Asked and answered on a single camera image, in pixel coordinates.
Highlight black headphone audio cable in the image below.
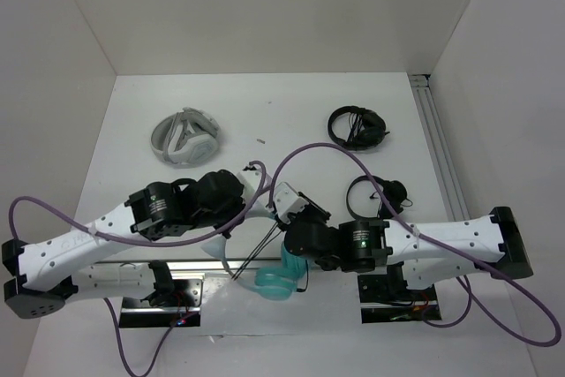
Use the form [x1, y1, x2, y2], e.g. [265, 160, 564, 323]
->
[230, 217, 310, 294]

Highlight teal cat ear headphones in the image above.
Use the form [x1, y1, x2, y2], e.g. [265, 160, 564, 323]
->
[201, 223, 310, 301]

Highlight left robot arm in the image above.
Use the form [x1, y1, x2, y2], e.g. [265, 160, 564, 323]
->
[2, 169, 266, 320]

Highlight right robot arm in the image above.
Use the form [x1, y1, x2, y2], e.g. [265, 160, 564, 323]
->
[274, 189, 533, 299]

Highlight black unwrapped headphones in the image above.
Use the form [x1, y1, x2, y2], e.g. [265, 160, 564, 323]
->
[345, 175, 413, 221]

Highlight black wrapped headphones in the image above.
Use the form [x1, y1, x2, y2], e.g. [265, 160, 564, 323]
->
[327, 105, 390, 152]

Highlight grey white gaming headset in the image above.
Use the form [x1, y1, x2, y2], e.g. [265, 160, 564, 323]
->
[150, 108, 221, 167]

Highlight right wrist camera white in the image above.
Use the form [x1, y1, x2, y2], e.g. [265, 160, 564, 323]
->
[274, 183, 308, 224]

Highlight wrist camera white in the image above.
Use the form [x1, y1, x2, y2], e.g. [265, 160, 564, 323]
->
[274, 183, 308, 224]
[237, 167, 273, 219]

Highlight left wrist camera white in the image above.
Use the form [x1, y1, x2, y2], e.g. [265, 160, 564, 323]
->
[237, 167, 273, 219]

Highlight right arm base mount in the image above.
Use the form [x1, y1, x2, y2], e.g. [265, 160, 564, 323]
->
[358, 274, 441, 324]

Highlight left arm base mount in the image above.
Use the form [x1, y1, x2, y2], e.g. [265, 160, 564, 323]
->
[118, 273, 204, 329]

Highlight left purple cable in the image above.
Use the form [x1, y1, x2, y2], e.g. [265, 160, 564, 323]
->
[8, 159, 268, 377]

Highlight aluminium rail at right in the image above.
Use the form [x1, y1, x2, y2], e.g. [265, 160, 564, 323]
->
[408, 74, 471, 221]

